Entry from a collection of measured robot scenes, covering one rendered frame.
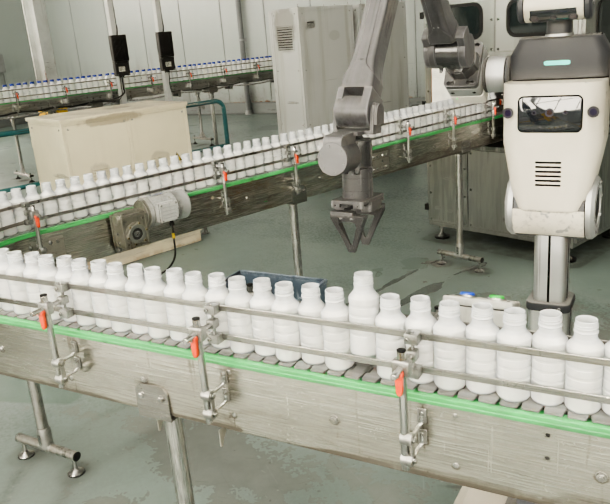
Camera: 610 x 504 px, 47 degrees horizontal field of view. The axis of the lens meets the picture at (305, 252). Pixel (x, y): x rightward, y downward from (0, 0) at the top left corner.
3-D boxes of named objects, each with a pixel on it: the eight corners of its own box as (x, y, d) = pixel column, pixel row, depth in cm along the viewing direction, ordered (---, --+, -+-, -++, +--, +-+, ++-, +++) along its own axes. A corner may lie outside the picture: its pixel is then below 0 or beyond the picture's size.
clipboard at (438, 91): (432, 104, 522) (431, 59, 512) (458, 105, 506) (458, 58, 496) (429, 105, 519) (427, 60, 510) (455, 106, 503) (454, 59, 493)
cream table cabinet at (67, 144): (165, 229, 649) (146, 100, 614) (204, 240, 605) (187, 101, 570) (52, 261, 579) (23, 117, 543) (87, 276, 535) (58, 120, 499)
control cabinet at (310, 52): (332, 174, 836) (320, 4, 779) (363, 177, 801) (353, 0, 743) (281, 187, 784) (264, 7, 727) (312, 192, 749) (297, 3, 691)
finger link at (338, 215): (330, 253, 130) (328, 203, 127) (346, 244, 136) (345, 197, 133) (364, 256, 126) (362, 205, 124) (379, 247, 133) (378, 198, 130)
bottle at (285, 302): (295, 365, 144) (288, 290, 139) (270, 360, 147) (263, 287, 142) (309, 353, 149) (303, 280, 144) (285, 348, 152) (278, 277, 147)
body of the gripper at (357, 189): (330, 210, 128) (328, 169, 126) (353, 200, 136) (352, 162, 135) (362, 212, 125) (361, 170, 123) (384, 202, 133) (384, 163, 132)
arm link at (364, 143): (377, 133, 128) (349, 132, 131) (361, 136, 123) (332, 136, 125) (377, 170, 130) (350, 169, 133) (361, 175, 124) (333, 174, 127)
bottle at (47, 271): (73, 311, 184) (61, 251, 179) (63, 320, 178) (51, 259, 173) (51, 312, 185) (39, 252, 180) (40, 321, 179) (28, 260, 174)
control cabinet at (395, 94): (381, 160, 894) (374, 2, 836) (412, 163, 859) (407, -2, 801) (336, 172, 842) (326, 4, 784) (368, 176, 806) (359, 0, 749)
